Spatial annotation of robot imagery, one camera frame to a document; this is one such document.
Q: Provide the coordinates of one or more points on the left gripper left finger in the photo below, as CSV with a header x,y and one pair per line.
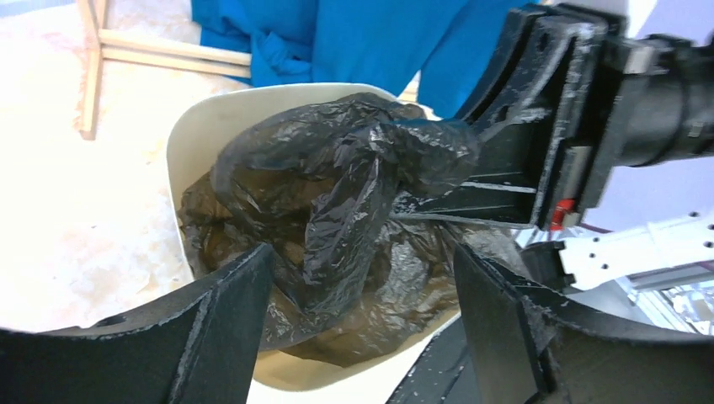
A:
x,y
197,344

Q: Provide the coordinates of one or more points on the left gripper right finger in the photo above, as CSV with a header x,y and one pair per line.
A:
x,y
531,344

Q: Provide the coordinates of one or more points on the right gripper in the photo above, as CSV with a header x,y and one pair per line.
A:
x,y
567,97

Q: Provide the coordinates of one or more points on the dark translucent trash bag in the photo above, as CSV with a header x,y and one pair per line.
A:
x,y
318,184

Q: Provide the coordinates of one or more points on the cream plastic trash bin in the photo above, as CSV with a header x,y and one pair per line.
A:
x,y
192,146

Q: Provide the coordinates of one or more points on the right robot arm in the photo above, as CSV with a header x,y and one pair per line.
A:
x,y
690,103

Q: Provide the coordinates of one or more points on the blue t-shirt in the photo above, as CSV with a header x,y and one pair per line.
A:
x,y
445,44

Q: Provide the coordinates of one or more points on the wooden clothes rack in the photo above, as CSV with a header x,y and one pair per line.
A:
x,y
108,44

